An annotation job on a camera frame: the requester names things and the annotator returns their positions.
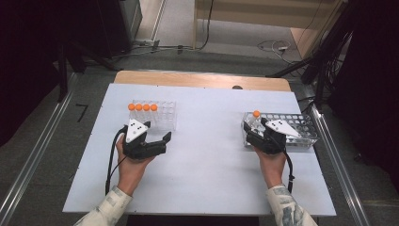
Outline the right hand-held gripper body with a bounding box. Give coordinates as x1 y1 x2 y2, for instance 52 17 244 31
246 119 303 155

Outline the metal floor strip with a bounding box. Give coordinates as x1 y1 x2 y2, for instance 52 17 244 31
150 0 168 41

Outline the white floor cable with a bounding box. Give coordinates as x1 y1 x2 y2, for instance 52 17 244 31
257 39 292 65

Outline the black hanging cable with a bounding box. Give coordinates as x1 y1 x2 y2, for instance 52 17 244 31
196 0 215 51

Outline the wooden table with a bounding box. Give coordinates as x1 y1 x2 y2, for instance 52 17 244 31
113 70 292 92

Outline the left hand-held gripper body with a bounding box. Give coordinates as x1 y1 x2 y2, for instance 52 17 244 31
121 118 168 161

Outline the left hand-held gripper cable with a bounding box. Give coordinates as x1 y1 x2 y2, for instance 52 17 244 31
104 125 130 196

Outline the clear grid tray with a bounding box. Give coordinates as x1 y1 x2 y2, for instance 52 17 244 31
241 111 320 149

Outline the black cabinet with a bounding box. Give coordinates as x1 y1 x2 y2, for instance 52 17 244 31
93 0 144 59

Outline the metal floor rail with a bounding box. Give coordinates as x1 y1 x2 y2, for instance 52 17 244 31
0 73 79 225
305 93 373 226

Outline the clear acrylic tube rack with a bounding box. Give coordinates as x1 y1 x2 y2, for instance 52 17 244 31
130 99 177 132

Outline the light wooden cabinet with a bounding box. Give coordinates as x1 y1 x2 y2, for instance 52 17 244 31
192 0 346 60

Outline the grey floor cable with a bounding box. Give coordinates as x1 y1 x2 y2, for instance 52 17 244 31
112 43 197 60

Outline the right hand-held gripper cable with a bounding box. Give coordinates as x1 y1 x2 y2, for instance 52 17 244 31
276 135 296 194

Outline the person's left hand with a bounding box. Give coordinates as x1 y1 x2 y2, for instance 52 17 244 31
115 135 157 182

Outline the person's right hand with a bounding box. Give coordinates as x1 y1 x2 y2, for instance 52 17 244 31
253 145 288 182

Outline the dark curtain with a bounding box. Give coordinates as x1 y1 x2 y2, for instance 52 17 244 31
328 0 399 168

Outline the hand-held gripper cable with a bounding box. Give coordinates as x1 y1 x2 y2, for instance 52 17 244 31
276 135 296 194
104 125 130 196

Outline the black tripod stand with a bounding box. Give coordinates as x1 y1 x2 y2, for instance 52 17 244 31
266 0 357 106

